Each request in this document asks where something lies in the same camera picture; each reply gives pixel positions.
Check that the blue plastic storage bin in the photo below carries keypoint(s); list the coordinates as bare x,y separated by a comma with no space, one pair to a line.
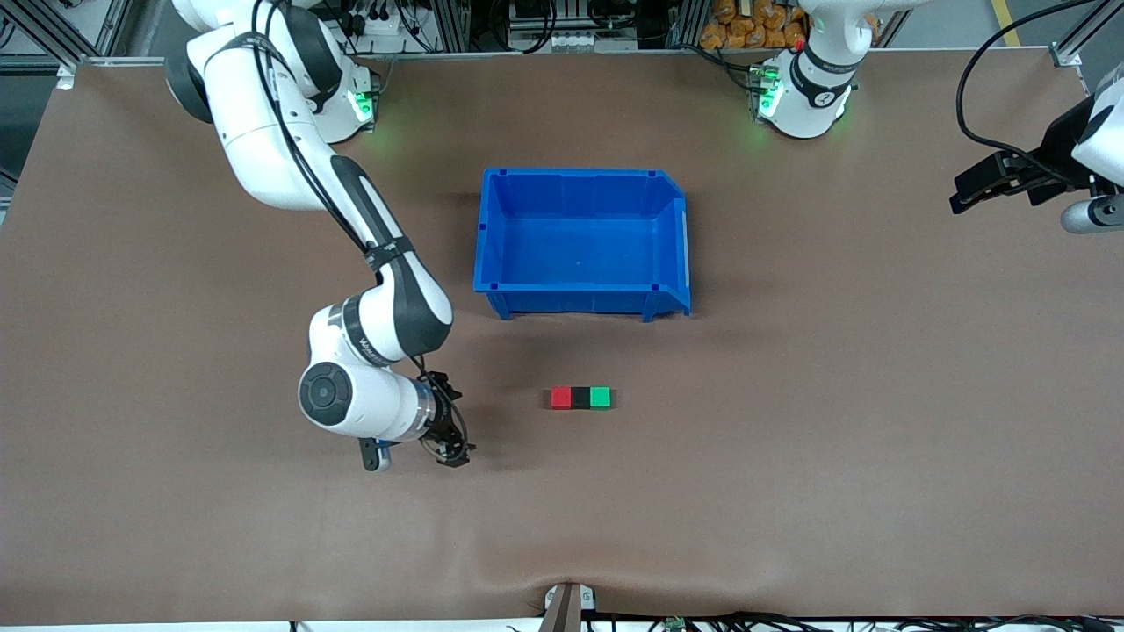
580,246

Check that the orange bag pile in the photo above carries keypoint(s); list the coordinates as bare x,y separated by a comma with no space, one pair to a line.
738,22

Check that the white power strip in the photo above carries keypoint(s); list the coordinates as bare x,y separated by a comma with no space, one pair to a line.
391,26

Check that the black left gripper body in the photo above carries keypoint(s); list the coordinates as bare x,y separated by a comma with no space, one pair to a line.
1051,155

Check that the aluminium frame profile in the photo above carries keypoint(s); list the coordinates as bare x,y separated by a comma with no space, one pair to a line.
44,33
1087,26

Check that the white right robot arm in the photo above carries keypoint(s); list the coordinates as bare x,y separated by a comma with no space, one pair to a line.
263,149

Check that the red cube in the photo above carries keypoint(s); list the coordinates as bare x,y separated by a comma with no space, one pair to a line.
562,398

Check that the metal table clamp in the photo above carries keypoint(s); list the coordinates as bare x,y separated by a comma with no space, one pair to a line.
566,610

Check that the black cube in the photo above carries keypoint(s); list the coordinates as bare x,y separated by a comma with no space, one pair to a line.
581,398

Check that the green cube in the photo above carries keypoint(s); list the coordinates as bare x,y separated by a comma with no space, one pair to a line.
601,398

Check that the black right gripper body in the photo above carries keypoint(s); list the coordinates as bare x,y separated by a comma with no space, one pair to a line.
445,420

